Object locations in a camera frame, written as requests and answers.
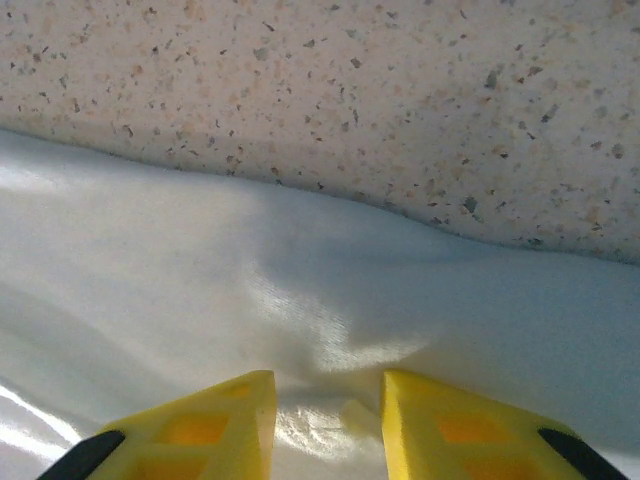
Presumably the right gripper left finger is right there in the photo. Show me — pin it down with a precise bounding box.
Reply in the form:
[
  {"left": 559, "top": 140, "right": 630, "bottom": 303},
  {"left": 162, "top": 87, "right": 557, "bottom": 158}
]
[{"left": 48, "top": 369, "right": 277, "bottom": 480}]

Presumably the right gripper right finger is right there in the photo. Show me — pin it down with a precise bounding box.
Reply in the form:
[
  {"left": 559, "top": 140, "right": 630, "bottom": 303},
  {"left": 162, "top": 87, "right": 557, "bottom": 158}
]
[{"left": 381, "top": 368, "right": 632, "bottom": 480}]

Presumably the white t-shirt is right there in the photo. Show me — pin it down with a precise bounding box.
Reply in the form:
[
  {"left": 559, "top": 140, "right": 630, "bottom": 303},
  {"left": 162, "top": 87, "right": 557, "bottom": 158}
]
[{"left": 0, "top": 128, "right": 640, "bottom": 480}]

